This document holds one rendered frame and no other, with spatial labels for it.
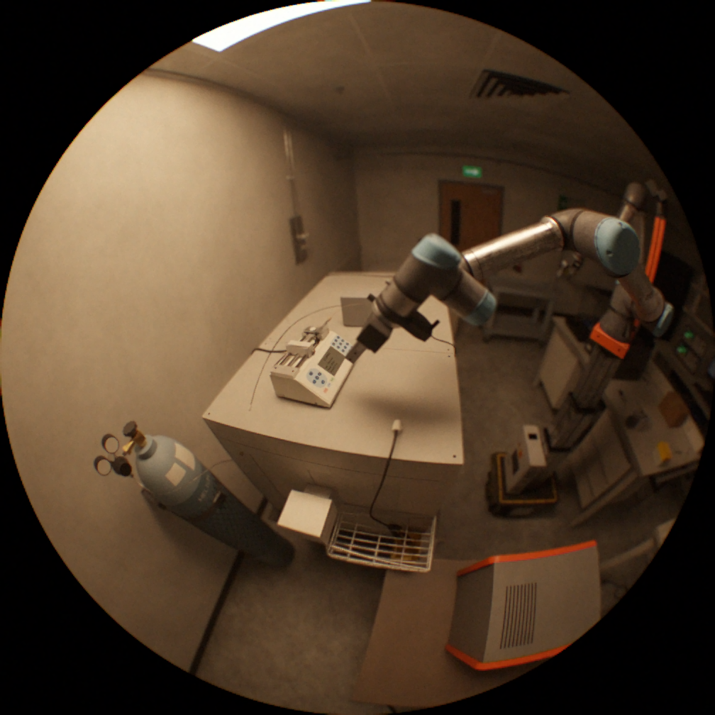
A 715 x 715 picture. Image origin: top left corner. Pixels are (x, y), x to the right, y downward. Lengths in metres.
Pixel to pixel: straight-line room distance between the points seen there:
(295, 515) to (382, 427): 0.34
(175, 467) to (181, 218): 1.04
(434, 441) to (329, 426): 0.24
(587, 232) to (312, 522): 0.95
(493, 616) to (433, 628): 0.43
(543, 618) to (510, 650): 0.13
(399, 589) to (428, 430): 0.80
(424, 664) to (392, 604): 0.33
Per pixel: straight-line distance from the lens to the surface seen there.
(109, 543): 1.33
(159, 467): 0.88
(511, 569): 0.87
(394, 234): 4.34
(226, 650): 2.25
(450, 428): 0.61
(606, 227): 0.63
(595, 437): 2.22
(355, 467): 0.62
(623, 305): 1.06
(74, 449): 1.11
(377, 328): 0.46
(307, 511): 0.72
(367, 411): 0.63
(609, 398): 2.06
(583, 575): 1.01
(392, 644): 1.22
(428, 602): 1.22
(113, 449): 0.85
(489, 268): 0.61
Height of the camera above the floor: 1.91
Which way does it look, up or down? 36 degrees down
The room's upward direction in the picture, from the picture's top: 6 degrees counter-clockwise
